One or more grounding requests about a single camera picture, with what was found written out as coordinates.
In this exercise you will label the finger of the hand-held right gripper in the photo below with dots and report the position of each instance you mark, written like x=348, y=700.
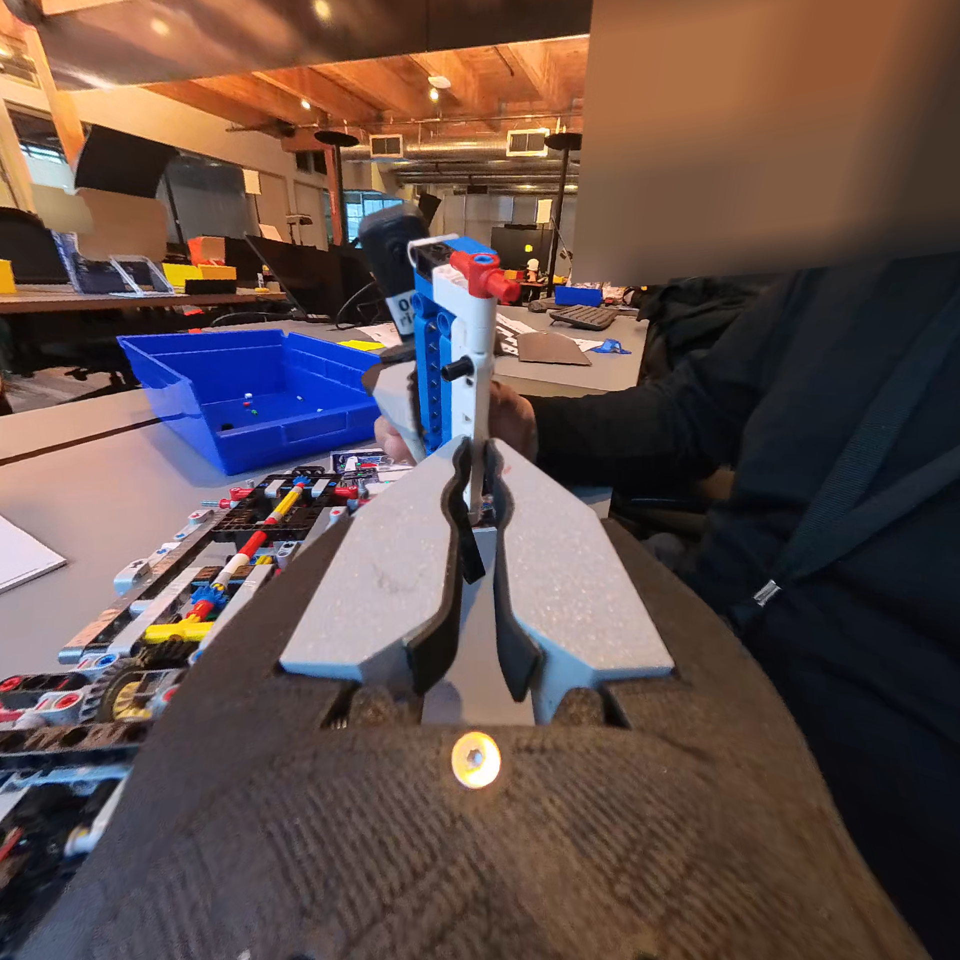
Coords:
x=394, y=397

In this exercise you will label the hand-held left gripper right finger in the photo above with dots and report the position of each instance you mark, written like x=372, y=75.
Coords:
x=577, y=592

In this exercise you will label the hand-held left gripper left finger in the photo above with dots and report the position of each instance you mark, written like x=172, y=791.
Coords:
x=360, y=585

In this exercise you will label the blue and white brick assembly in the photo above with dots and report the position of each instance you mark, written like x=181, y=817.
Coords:
x=472, y=330

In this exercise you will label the toy brick race car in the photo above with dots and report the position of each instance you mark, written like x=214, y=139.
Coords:
x=247, y=517

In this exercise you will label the building instruction booklet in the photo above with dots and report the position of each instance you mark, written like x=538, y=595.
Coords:
x=22, y=559

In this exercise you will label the person's right forearm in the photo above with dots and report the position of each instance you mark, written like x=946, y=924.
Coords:
x=615, y=427

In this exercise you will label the yellow paper note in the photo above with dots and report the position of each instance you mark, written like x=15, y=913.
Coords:
x=360, y=345

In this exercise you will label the printed paper sheet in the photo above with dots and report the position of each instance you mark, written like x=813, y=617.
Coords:
x=377, y=334

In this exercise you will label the holographic sticker sheet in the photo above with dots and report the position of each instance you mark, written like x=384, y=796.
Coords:
x=360, y=459

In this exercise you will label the ceiling air vent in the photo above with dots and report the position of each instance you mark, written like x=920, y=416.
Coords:
x=527, y=141
x=386, y=145

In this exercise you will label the black monitor back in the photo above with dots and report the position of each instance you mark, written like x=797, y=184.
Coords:
x=300, y=274

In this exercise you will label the black monitor with yellow dot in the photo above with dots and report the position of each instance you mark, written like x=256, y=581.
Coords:
x=517, y=255

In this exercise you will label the blue plastic bin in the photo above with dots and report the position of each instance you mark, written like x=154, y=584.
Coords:
x=577, y=295
x=255, y=442

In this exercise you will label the tiny loose toy pieces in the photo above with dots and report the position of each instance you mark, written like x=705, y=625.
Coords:
x=247, y=403

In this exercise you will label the grey cardboard sheet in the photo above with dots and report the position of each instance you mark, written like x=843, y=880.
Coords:
x=551, y=349

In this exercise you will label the orange box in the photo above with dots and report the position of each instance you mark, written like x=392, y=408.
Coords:
x=206, y=249

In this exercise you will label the yellow plastic bin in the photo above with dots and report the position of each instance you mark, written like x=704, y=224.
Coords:
x=191, y=276
x=6, y=276

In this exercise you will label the black keyboard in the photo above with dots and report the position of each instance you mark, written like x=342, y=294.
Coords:
x=583, y=316

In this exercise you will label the small blue plastic piece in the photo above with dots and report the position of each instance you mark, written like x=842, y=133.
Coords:
x=611, y=346

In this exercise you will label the brown cardboard panel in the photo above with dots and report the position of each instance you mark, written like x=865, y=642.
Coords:
x=112, y=221

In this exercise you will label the clear acrylic stands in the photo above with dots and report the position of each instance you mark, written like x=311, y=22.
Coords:
x=112, y=274

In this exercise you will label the black flat panel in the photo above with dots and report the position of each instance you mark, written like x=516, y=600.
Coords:
x=120, y=161

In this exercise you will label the long wooden table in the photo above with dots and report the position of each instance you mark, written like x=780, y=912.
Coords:
x=112, y=301

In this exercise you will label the person's dark clothed body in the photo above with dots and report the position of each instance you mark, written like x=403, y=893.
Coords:
x=862, y=525

